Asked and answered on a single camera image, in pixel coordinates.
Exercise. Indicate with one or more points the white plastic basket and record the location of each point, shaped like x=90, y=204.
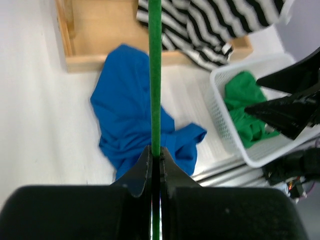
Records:
x=266, y=150

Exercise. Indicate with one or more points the black white striped tank top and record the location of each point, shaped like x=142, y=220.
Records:
x=203, y=29

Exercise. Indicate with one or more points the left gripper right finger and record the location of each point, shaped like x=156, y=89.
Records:
x=172, y=176

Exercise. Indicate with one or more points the blue tank top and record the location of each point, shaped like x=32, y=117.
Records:
x=122, y=105

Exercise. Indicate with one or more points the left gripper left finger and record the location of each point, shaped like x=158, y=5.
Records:
x=138, y=179

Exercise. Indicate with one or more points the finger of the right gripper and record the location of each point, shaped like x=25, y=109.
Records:
x=295, y=78
x=290, y=115

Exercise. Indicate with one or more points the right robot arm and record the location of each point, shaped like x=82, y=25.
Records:
x=295, y=168

